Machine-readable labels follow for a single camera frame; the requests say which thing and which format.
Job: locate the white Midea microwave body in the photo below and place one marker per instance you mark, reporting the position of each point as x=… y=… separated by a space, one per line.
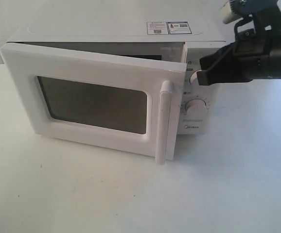
x=171 y=30

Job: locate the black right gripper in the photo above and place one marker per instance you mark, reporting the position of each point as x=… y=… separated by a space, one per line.
x=241 y=62

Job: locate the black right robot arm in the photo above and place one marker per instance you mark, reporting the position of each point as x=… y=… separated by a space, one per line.
x=262 y=15

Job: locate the white appliance control knob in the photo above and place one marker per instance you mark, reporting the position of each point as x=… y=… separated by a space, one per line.
x=194 y=78
x=196 y=109

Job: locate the white microwave door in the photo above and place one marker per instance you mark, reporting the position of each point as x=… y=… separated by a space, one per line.
x=110 y=101

